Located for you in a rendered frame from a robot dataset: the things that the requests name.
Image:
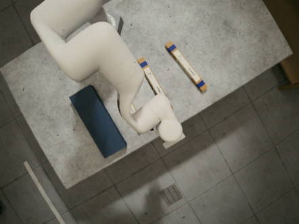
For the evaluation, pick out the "dark blue rectangular slab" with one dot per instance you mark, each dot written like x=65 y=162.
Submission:
x=98 y=121

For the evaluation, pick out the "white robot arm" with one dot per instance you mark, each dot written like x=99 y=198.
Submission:
x=100 y=48

